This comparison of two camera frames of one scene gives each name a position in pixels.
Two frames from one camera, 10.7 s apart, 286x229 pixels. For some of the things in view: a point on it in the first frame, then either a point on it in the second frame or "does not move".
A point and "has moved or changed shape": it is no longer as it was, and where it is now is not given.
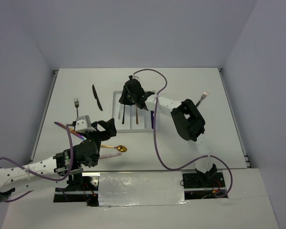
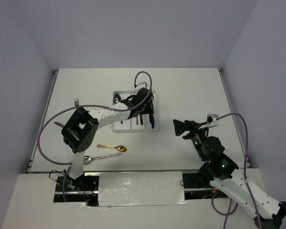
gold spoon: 121,148 does not move
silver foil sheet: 137,189 does not move
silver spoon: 121,110 has moved or changed shape
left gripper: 110,129 → 148,110
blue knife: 152,119 does not move
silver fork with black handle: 203,97 → 141,119
